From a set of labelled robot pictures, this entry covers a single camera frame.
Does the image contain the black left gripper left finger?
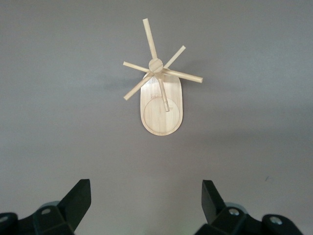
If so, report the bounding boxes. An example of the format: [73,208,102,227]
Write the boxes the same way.
[17,179,92,235]

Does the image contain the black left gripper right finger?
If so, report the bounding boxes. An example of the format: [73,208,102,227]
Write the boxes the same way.
[195,180,264,235]

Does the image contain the wooden cup rack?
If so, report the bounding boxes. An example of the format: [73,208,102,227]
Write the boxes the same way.
[123,18,203,136]

